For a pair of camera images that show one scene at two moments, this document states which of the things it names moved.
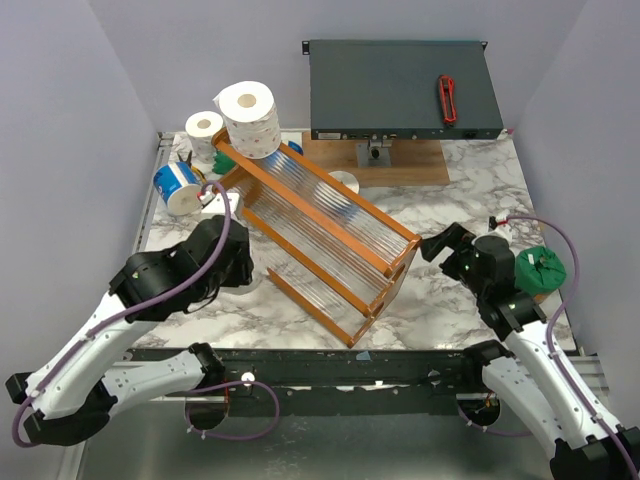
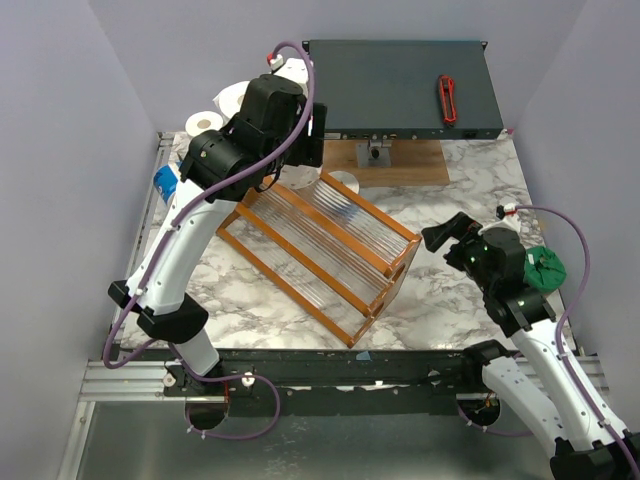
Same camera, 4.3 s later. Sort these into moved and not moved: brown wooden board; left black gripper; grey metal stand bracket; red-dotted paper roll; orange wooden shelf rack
Moved: left black gripper; red-dotted paper roll
Not moved: brown wooden board; grey metal stand bracket; orange wooden shelf rack
